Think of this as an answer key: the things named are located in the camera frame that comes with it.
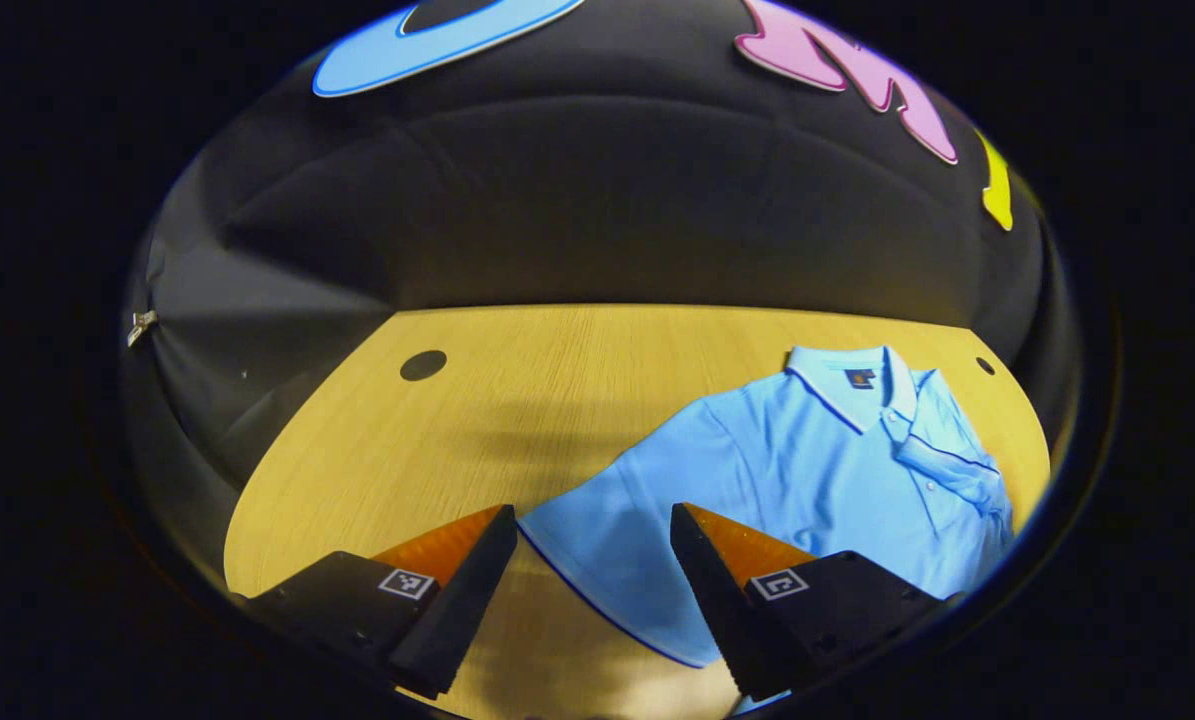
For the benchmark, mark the light blue polo T-shirt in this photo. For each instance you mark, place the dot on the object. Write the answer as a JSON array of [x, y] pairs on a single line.
[[797, 480]]

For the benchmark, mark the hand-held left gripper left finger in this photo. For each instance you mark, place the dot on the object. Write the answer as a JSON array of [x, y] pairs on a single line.
[[457, 610]]

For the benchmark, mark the black backdrop cloth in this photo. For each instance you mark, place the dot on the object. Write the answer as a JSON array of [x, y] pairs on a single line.
[[597, 200]]

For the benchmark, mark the small metal cloth clip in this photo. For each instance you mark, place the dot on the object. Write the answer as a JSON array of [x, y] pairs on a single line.
[[141, 325]]

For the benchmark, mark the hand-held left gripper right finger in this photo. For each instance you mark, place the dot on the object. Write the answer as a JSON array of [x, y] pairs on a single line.
[[722, 610]]

